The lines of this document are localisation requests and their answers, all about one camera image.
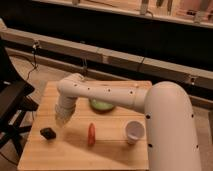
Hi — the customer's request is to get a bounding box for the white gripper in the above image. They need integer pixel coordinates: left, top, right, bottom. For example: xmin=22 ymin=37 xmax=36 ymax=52
xmin=55 ymin=104 xmax=76 ymax=127

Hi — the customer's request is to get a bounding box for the black eraser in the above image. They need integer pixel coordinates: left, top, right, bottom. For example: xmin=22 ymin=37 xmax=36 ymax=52
xmin=40 ymin=128 xmax=56 ymax=140

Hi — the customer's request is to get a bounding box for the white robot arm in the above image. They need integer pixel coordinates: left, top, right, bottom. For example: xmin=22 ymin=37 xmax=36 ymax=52
xmin=55 ymin=73 xmax=202 ymax=171

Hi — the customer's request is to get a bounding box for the green bowl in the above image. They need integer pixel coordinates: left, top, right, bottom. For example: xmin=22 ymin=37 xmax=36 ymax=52
xmin=89 ymin=99 xmax=115 ymax=112

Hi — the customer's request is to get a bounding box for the orange carrot toy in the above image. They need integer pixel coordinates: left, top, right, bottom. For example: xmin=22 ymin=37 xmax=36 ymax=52
xmin=88 ymin=123 xmax=95 ymax=146

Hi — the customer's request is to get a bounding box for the black office chair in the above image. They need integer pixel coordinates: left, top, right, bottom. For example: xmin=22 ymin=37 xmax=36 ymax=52
xmin=0 ymin=38 xmax=38 ymax=156

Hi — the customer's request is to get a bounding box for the white paper cup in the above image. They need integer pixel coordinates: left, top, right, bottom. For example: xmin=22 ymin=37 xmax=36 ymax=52
xmin=125 ymin=120 xmax=145 ymax=145

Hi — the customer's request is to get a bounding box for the black hanging cable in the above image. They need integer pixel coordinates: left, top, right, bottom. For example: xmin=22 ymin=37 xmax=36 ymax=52
xmin=25 ymin=42 xmax=40 ymax=81

